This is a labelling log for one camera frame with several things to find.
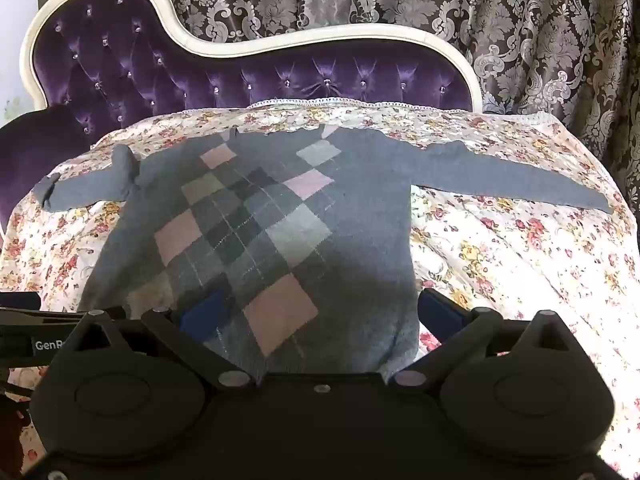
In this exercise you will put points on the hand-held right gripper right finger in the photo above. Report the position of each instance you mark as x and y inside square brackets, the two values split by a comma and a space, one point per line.
[442, 312]

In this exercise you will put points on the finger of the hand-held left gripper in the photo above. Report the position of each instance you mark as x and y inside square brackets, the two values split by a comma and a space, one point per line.
[60, 315]

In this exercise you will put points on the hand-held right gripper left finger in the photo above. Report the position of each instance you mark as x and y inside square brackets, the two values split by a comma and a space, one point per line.
[207, 316]

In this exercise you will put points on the grey argyle sweater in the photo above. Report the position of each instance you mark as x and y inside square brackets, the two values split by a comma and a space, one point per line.
[280, 240]

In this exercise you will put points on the floral blanket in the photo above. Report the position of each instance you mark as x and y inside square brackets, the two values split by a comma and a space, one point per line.
[510, 270]

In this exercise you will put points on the purple tufted velvet headboard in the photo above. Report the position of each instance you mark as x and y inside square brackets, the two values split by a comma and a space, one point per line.
[165, 80]

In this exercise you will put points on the damask curtain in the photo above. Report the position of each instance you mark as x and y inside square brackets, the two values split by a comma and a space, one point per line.
[525, 20]

